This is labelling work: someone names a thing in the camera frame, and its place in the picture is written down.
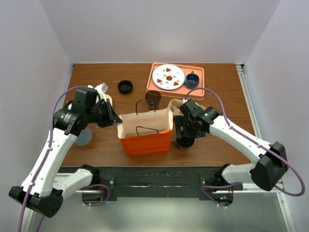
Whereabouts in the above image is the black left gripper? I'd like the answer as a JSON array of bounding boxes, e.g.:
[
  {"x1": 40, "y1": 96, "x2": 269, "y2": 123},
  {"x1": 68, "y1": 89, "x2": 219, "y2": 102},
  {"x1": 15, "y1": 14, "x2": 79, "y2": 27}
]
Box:
[{"x1": 86, "y1": 98, "x2": 123, "y2": 128}]

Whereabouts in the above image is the beige pulp cup carrier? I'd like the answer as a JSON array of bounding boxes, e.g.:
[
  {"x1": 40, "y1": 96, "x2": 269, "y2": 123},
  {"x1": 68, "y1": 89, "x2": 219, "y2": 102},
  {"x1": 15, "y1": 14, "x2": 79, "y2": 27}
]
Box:
[{"x1": 168, "y1": 99, "x2": 206, "y2": 118}]

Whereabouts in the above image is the orange paper bag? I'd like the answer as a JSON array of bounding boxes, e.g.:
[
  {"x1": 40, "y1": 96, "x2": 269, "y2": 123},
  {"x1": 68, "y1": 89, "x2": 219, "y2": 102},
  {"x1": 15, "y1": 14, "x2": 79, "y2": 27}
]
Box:
[{"x1": 117, "y1": 108, "x2": 173, "y2": 157}]

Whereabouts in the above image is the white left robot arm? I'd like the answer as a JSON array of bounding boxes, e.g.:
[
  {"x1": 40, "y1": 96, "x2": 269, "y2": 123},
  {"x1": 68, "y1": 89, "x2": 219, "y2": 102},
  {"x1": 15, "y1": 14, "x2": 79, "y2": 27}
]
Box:
[{"x1": 9, "y1": 84, "x2": 122, "y2": 218}]

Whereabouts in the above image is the cream square bowl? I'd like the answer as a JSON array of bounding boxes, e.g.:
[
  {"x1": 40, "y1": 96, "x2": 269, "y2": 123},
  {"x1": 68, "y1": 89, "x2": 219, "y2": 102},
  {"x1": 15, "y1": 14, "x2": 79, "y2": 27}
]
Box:
[{"x1": 105, "y1": 94, "x2": 113, "y2": 106}]

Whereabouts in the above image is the light blue straw cup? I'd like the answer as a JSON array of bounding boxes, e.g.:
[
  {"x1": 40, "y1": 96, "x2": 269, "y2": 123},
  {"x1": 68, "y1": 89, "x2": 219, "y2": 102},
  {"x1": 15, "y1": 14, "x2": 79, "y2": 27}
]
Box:
[{"x1": 74, "y1": 127, "x2": 93, "y2": 146}]

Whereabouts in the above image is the pink serving tray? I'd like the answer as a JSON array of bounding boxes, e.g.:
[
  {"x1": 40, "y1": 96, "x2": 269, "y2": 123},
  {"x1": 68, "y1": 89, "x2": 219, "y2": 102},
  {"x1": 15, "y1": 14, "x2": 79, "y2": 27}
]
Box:
[{"x1": 145, "y1": 62, "x2": 205, "y2": 101}]

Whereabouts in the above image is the dark blue ceramic mug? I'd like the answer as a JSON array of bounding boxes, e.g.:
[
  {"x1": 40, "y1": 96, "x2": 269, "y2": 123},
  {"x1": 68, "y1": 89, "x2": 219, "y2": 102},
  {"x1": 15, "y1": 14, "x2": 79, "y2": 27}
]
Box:
[{"x1": 184, "y1": 71, "x2": 199, "y2": 89}]

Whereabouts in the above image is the white watermelon pattern plate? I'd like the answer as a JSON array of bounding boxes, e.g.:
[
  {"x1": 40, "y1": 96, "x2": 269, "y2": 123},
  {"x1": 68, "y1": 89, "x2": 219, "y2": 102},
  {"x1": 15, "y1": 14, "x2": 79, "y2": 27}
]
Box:
[{"x1": 152, "y1": 64, "x2": 185, "y2": 91}]

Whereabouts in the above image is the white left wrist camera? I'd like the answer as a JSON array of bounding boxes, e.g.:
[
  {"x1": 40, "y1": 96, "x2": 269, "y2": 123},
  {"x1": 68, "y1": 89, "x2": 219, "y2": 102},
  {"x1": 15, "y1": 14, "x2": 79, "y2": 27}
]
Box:
[{"x1": 87, "y1": 83, "x2": 108, "y2": 102}]

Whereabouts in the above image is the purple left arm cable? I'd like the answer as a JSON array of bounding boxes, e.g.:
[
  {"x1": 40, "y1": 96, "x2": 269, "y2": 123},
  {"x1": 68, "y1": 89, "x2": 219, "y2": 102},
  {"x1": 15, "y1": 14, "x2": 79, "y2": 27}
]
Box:
[{"x1": 18, "y1": 86, "x2": 111, "y2": 232}]

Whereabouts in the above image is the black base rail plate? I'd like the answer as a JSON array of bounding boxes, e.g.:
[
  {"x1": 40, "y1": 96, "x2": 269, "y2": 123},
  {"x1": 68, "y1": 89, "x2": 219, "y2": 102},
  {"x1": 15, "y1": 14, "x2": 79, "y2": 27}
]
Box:
[{"x1": 71, "y1": 166, "x2": 244, "y2": 203}]

